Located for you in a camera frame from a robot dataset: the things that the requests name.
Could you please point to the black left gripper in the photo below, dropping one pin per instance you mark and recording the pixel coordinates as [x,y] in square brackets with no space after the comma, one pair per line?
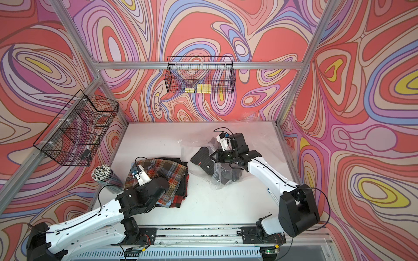
[139,189]

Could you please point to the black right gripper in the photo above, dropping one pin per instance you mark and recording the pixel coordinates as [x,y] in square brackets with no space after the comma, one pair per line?
[219,153]

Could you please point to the dark striped shirt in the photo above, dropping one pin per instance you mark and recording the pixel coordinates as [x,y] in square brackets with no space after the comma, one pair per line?
[219,175]

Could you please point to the clear plastic vacuum bag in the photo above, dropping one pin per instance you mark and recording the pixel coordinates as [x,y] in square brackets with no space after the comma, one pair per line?
[190,143]

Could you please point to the brown multicolour plaid shirt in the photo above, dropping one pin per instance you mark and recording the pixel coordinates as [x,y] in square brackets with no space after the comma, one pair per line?
[173,172]

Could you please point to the red black plaid shirt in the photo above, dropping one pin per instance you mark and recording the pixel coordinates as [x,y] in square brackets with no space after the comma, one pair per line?
[181,192]

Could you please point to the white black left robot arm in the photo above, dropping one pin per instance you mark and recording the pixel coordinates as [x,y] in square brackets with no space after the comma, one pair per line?
[112,223]

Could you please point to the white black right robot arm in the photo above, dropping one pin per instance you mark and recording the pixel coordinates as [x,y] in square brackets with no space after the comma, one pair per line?
[298,210]

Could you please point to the bundle of rods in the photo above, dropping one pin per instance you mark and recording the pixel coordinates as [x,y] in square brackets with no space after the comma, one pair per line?
[106,177]

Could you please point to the yellow block in basket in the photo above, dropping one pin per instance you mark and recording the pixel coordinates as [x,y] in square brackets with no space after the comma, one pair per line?
[199,89]

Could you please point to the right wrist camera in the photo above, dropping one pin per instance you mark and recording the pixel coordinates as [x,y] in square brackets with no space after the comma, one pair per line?
[223,140]

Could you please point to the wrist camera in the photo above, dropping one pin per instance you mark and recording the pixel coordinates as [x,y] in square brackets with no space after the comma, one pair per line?
[140,175]
[223,140]

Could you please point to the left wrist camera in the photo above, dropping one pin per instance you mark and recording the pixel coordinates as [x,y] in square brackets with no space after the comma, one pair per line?
[140,175]

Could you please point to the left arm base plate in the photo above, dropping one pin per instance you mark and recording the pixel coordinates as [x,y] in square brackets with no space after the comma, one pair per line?
[143,236]

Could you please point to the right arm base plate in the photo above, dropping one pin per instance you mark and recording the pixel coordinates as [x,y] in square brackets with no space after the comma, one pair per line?
[255,235]

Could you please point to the black wire basket back wall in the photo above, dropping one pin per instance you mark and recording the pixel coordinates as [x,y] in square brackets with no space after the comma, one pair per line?
[187,71]

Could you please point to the black wire basket wall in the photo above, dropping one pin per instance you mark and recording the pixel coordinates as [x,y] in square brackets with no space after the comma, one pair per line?
[75,134]
[187,71]

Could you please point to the black wire basket left wall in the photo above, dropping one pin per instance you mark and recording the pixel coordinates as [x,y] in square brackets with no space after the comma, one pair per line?
[75,134]

